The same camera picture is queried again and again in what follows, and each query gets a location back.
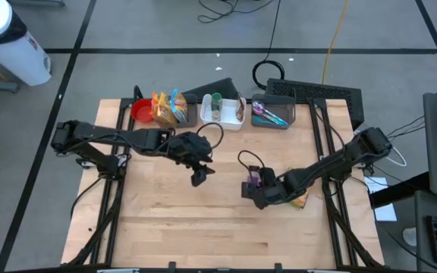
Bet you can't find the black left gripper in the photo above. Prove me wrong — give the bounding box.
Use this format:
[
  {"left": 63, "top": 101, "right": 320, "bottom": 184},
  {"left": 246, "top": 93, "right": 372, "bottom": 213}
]
[{"left": 167, "top": 131, "right": 216, "bottom": 188}]

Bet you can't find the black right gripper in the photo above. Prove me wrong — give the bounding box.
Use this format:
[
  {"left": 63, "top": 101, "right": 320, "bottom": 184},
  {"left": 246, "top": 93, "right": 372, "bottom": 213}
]
[{"left": 241, "top": 166, "right": 288, "bottom": 211}]

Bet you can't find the purple label spice shaker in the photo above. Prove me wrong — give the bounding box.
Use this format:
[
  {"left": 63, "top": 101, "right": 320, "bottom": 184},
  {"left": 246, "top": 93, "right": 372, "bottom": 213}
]
[{"left": 247, "top": 165, "right": 262, "bottom": 187}]

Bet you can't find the green yellow ramen packet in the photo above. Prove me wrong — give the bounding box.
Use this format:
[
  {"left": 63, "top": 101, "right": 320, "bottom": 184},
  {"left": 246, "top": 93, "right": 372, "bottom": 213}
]
[{"left": 287, "top": 167, "right": 313, "bottom": 209}]

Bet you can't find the teal plastic spoon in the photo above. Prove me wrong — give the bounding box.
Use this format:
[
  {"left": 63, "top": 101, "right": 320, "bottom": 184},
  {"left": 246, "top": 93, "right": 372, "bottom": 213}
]
[{"left": 251, "top": 115, "right": 282, "bottom": 127}]

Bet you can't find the silver fork blue striped handle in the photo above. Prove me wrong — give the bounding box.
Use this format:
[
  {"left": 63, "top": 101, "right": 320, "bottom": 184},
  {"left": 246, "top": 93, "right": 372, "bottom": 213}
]
[{"left": 256, "top": 109, "right": 286, "bottom": 126}]

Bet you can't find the iridescent spoon blue handle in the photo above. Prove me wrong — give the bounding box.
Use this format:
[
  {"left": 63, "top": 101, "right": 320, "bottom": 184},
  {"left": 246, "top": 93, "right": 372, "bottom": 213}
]
[{"left": 252, "top": 100, "right": 288, "bottom": 125}]

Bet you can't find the green lid jar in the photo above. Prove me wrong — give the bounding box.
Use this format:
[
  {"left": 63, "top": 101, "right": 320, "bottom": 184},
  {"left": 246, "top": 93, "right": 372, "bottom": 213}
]
[{"left": 210, "top": 92, "right": 224, "bottom": 111}]

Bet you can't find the dark grey bin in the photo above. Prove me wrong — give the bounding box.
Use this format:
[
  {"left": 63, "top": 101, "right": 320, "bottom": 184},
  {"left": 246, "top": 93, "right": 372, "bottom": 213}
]
[
  {"left": 159, "top": 93, "right": 199, "bottom": 129},
  {"left": 250, "top": 93, "right": 297, "bottom": 130}
]

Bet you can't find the white plastic bin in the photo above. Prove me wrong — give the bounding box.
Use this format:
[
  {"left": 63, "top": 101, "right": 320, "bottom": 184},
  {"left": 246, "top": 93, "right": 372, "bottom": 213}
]
[{"left": 200, "top": 93, "right": 247, "bottom": 131}]

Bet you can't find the red bowl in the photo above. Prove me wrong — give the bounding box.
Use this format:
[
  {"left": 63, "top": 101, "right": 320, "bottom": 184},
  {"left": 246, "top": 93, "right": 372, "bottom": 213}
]
[{"left": 130, "top": 98, "right": 156, "bottom": 124}]

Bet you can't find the black slanted panel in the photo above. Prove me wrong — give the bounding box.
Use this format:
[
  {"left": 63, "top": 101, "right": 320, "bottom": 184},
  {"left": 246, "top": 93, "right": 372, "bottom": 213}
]
[{"left": 182, "top": 77, "right": 241, "bottom": 100}]

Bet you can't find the white paper sheet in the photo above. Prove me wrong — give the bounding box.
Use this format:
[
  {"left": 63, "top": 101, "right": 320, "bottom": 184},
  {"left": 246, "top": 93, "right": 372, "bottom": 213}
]
[{"left": 364, "top": 176, "right": 398, "bottom": 223}]

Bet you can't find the white computer mouse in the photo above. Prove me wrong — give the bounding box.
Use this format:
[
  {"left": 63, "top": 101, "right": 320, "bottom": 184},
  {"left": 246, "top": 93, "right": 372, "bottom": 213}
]
[{"left": 402, "top": 227, "right": 419, "bottom": 247}]

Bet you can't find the white trash can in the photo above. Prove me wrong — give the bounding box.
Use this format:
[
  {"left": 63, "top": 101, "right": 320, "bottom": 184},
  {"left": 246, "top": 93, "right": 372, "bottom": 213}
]
[{"left": 0, "top": 0, "right": 52, "bottom": 87}]

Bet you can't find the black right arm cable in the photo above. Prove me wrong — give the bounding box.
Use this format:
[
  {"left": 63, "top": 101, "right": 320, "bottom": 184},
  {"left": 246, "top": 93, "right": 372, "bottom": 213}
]
[{"left": 237, "top": 149, "right": 266, "bottom": 172}]

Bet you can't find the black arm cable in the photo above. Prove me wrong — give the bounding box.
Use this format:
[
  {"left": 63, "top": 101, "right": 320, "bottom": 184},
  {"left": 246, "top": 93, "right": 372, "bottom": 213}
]
[
  {"left": 237, "top": 149, "right": 266, "bottom": 172},
  {"left": 196, "top": 121, "right": 226, "bottom": 152}
]

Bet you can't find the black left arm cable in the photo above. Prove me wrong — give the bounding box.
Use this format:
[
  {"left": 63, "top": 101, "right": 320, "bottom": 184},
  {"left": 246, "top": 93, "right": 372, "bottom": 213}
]
[{"left": 196, "top": 121, "right": 226, "bottom": 152}]

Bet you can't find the black table frame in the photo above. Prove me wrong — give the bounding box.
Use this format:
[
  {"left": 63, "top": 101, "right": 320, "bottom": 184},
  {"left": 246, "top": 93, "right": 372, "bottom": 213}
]
[{"left": 66, "top": 96, "right": 385, "bottom": 271}]

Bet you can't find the black coiled floor cable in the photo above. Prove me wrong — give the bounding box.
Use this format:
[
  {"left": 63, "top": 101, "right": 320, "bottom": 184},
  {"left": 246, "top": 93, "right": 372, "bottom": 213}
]
[{"left": 251, "top": 0, "right": 286, "bottom": 91}]

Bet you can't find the white cable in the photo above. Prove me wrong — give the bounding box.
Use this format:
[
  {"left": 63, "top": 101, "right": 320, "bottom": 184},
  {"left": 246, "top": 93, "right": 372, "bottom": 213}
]
[{"left": 354, "top": 128, "right": 408, "bottom": 168}]

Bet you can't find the yellow cable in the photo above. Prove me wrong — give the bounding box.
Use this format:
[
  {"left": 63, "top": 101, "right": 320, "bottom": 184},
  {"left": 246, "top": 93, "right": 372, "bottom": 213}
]
[{"left": 321, "top": 0, "right": 351, "bottom": 85}]

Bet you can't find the black floor cable tangle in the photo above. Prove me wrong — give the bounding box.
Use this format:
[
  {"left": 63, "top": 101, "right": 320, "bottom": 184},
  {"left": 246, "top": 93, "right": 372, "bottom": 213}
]
[{"left": 197, "top": 0, "right": 276, "bottom": 24}]

